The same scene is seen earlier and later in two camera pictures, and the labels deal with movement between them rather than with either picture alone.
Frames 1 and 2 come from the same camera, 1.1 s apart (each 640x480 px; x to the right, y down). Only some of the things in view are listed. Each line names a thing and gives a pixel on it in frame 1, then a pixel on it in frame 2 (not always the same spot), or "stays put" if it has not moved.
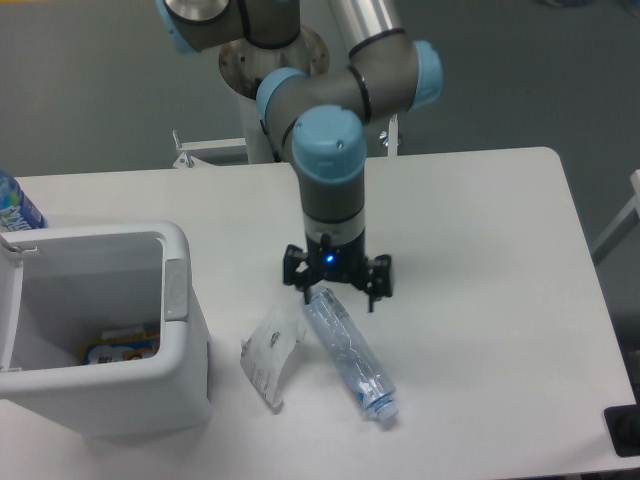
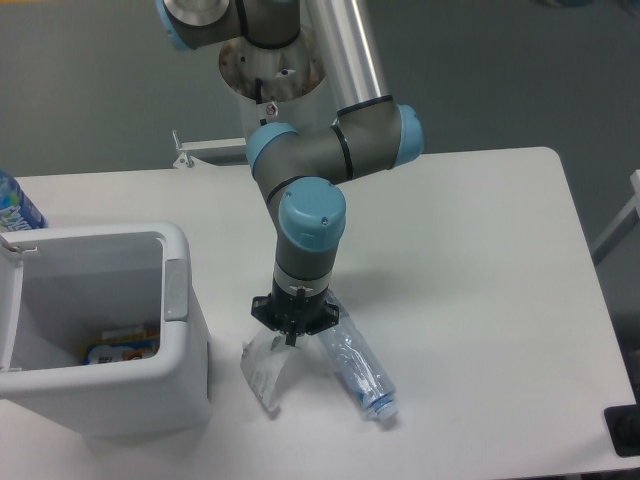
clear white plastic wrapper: (268, 351) stays put
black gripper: (344, 262) → (294, 312)
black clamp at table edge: (623, 423) stays put
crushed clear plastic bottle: (354, 351) stays put
